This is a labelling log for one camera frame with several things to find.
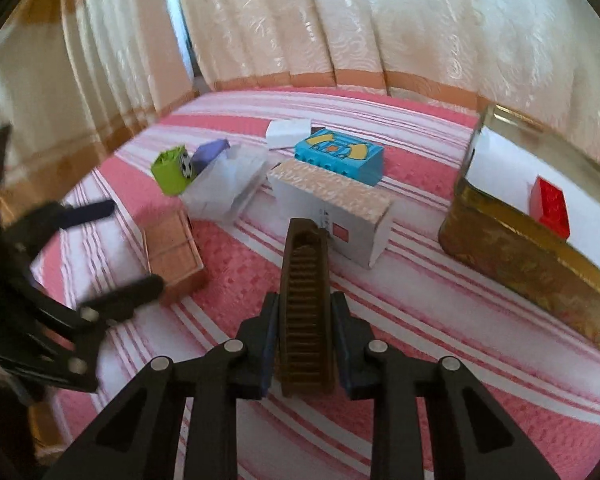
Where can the green toy building block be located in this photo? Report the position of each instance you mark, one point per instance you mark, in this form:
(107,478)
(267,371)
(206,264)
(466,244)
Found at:
(170,172)

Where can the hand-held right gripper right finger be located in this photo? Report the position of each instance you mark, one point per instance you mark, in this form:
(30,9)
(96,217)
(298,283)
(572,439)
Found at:
(344,355)

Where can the blue printed toy block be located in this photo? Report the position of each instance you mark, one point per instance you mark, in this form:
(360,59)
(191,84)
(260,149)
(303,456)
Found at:
(340,157)

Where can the small purple box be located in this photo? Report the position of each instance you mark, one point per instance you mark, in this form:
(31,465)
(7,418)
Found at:
(211,152)

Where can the white box with pink top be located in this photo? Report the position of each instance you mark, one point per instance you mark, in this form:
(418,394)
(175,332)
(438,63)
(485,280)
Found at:
(340,200)

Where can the translucent white block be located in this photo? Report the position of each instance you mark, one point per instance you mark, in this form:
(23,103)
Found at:
(225,185)

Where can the white paper sheet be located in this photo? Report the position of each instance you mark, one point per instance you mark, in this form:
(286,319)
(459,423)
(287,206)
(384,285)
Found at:
(500,170)

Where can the white charger plug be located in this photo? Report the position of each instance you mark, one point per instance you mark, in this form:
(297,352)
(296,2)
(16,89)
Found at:
(287,132)

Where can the brown ribbed comb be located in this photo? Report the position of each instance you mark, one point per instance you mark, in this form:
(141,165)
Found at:
(305,310)

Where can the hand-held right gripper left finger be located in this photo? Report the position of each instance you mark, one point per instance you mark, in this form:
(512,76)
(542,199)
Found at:
(267,350)

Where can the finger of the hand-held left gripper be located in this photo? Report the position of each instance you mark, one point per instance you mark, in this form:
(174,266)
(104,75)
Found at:
(125,300)
(87,212)

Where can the cream patterned curtain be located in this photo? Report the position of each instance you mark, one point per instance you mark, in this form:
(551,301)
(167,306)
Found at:
(330,15)

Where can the red toy building block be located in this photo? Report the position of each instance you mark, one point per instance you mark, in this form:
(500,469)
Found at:
(550,205)

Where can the gold metal tin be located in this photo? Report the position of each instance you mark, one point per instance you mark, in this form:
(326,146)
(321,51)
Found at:
(510,260)

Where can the copper coloured box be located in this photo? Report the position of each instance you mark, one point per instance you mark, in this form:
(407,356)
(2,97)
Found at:
(172,255)

